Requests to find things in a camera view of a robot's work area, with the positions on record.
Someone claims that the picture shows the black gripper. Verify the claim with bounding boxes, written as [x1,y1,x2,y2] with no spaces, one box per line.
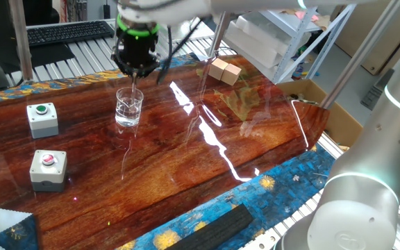
[111,32,162,79]

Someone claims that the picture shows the clear glass stirring rod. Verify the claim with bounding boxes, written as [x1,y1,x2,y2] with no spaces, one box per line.
[130,71,138,105]

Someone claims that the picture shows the clear glass beaker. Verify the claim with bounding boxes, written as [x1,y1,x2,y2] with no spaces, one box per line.
[115,86,144,128]

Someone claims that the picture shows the black computer keyboard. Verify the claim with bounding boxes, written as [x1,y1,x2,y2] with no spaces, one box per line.
[26,19,116,48]

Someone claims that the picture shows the light wooden cube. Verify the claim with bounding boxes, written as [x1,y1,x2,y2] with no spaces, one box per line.
[220,63,242,87]
[208,58,229,81]

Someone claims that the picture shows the upright aluminium strut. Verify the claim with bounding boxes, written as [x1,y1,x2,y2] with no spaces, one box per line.
[206,10,231,58]

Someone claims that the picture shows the glossy wood grain mat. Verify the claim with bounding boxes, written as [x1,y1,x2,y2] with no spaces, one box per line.
[0,53,331,250]

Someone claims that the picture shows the black desk pad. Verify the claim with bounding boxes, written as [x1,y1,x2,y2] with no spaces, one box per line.
[12,43,76,72]

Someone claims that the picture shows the white foam blocks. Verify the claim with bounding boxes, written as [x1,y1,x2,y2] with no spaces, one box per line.
[222,15,312,69]

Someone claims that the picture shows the white metal shelf rack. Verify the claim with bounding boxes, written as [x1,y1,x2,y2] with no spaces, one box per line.
[220,3,357,84]

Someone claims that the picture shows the black ridged bar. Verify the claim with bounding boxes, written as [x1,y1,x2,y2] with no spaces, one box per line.
[165,203,255,250]

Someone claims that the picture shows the blue starry print cloth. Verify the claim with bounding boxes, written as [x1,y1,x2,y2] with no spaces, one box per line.
[0,214,40,250]

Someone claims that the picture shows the open brown cardboard box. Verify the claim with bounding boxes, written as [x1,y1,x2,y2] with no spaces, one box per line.
[276,78,364,149]

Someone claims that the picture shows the diagonal aluminium strut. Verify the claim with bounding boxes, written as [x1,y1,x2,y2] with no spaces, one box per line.
[319,0,400,110]

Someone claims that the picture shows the brown cardboard panel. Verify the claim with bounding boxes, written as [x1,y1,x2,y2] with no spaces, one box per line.
[335,3,400,76]

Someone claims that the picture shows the grey plastic crate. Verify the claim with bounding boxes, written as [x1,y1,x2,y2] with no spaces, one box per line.
[361,68,395,112]

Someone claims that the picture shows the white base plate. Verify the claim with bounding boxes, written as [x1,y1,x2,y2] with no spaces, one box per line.
[158,19,215,44]

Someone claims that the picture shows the green button switch box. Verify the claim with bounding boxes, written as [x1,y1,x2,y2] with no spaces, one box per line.
[26,102,60,140]

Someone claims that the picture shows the rusty brown metal post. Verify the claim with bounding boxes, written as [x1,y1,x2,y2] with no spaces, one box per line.
[8,0,34,84]

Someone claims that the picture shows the red button switch box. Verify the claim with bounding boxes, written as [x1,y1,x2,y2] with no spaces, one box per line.
[29,149,68,193]

